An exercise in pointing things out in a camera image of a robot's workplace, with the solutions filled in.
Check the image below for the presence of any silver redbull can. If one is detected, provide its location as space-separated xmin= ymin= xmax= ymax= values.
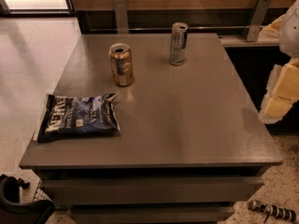
xmin=169 ymin=22 xmax=189 ymax=65

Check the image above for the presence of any upper grey drawer front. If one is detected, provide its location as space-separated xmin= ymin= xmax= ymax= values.
xmin=41 ymin=177 xmax=263 ymax=205

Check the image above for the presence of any gold soda can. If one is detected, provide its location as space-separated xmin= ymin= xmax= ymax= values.
xmin=109 ymin=43 xmax=135 ymax=87

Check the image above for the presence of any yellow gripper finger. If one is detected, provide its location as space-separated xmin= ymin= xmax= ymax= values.
xmin=259 ymin=15 xmax=284 ymax=39
xmin=259 ymin=58 xmax=299 ymax=124

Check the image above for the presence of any black white striped cable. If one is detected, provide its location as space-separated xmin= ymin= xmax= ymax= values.
xmin=247 ymin=199 xmax=299 ymax=224

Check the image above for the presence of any grey drawer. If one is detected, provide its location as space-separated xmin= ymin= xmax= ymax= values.
xmin=68 ymin=206 xmax=235 ymax=224
xmin=41 ymin=177 xmax=263 ymax=205

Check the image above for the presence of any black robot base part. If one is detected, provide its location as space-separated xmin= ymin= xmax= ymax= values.
xmin=0 ymin=175 xmax=55 ymax=224

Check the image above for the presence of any left metal bracket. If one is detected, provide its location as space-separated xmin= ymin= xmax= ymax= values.
xmin=113 ymin=0 xmax=129 ymax=34

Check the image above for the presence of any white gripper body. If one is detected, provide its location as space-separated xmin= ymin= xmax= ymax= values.
xmin=279 ymin=0 xmax=299 ymax=58

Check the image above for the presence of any blue chip bag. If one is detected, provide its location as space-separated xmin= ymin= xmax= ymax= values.
xmin=35 ymin=93 xmax=120 ymax=143

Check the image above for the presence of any lower grey drawer front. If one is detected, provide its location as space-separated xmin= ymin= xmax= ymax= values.
xmin=68 ymin=206 xmax=235 ymax=224

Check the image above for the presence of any metal bracket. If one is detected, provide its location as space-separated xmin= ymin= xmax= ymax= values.
xmin=245 ymin=0 xmax=272 ymax=42
xmin=113 ymin=0 xmax=129 ymax=34

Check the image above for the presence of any right metal bracket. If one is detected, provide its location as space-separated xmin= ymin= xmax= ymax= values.
xmin=245 ymin=0 xmax=272 ymax=42

